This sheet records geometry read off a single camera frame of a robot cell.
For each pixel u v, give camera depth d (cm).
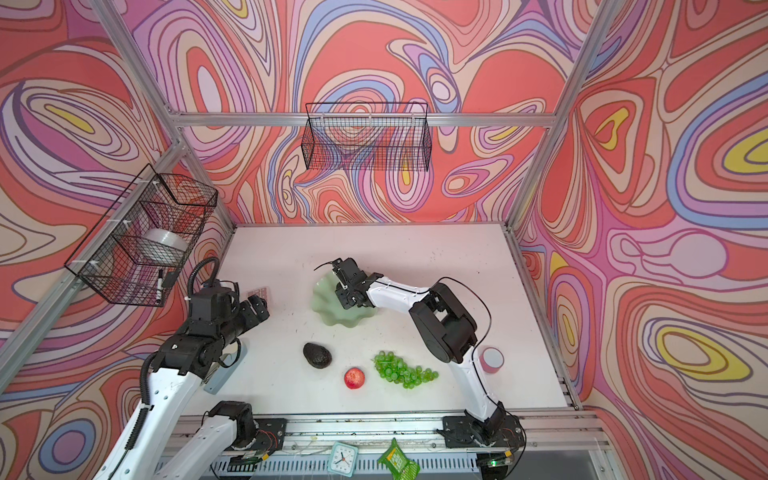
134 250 69
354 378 78
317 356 82
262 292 99
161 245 69
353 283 75
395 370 80
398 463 69
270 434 73
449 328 56
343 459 69
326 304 96
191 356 49
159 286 72
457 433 73
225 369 60
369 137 96
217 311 57
